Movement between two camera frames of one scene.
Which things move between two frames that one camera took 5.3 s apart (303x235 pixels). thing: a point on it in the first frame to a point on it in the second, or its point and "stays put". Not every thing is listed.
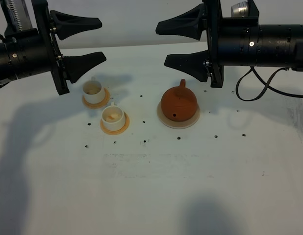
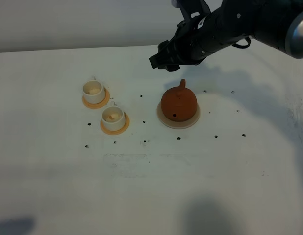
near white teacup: (113, 117) stays put
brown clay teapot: (179, 103) stays put
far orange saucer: (98, 105) stays put
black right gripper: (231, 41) to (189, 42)
